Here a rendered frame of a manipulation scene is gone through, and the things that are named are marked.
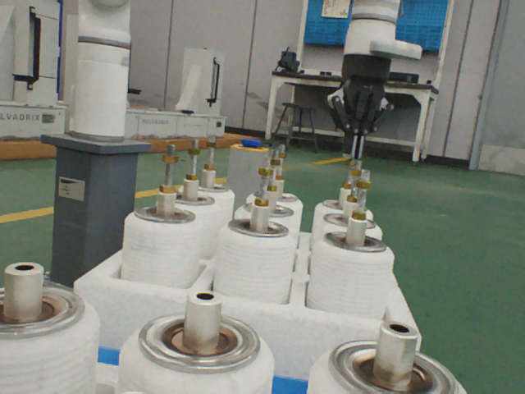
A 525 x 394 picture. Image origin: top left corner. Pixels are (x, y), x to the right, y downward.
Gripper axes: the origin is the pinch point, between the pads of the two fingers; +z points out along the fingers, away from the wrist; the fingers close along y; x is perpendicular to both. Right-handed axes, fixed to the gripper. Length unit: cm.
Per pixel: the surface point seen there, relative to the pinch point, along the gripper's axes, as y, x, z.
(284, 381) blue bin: 24.7, 24.1, 23.4
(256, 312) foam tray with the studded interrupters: 26.4, 19.6, 17.5
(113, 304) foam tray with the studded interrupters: 39.5, 10.1, 19.3
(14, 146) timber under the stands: 36, -203, 30
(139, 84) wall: -141, -631, -10
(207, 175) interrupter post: 19.6, -12.8, 7.9
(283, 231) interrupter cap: 20.8, 14.3, 9.8
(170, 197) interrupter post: 32.8, 6.5, 7.6
